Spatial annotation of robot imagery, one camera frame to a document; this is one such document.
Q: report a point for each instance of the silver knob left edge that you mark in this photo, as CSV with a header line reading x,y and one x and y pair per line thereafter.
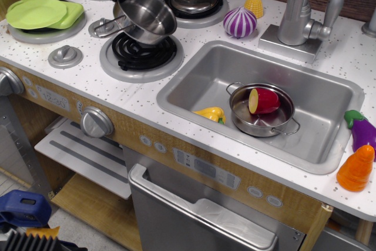
x,y
10,83

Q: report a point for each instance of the purple striped toy onion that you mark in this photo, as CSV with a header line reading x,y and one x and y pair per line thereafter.
x,y
239,22

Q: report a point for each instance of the yellow toy bell pepper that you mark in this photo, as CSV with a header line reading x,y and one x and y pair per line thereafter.
x,y
213,113

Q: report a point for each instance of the grey stove knob middle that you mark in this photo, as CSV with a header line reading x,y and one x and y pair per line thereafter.
x,y
102,28

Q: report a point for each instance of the steel pot lid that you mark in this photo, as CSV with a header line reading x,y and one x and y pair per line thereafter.
x,y
194,6

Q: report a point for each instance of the grey sink basin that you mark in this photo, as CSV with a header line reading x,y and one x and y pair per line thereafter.
x,y
316,134

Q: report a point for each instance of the large silver oven knob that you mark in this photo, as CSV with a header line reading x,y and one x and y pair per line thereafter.
x,y
95,123

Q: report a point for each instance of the front right stove burner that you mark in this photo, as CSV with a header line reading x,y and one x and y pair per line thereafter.
x,y
128,60

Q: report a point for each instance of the purple toy eggplant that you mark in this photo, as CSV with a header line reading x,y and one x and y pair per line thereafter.
x,y
363,132

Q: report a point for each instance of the back right stove burner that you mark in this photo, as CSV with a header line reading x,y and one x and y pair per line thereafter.
x,y
202,20

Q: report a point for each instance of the white oven shelf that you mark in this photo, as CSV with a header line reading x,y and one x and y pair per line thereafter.
x,y
100,160

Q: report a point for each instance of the steel saucepan with wire handle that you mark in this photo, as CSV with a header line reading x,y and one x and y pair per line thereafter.
x,y
146,21

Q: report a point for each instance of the front left stove burner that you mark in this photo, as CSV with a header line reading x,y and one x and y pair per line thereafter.
x,y
47,35

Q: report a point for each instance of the yellow toy corn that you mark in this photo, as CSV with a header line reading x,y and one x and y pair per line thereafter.
x,y
255,6

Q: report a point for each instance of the orange toy carrot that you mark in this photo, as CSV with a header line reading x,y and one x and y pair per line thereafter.
x,y
354,174

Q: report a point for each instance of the green plastic tray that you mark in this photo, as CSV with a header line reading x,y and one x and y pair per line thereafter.
x,y
74,11

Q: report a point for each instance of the silver toy faucet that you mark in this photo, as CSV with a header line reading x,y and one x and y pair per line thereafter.
x,y
299,36

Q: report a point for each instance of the silver dishwasher door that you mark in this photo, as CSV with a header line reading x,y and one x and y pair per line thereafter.
x,y
176,212

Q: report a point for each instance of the blue clamp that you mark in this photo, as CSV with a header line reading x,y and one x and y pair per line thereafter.
x,y
24,209

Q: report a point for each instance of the round green plastic plate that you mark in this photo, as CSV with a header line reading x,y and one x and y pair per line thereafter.
x,y
35,14

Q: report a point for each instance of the grey stove knob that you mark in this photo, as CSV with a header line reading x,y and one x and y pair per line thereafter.
x,y
102,28
65,57

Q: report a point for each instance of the steel pot with two handles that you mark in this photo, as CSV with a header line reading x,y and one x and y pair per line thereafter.
x,y
280,121

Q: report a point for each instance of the black ribbed heat sink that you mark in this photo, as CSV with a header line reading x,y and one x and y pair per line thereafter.
x,y
32,239

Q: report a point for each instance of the red toy pepper half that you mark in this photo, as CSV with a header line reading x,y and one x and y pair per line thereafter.
x,y
263,101

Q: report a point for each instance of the grey stove knob front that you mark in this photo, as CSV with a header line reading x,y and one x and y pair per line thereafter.
x,y
65,57

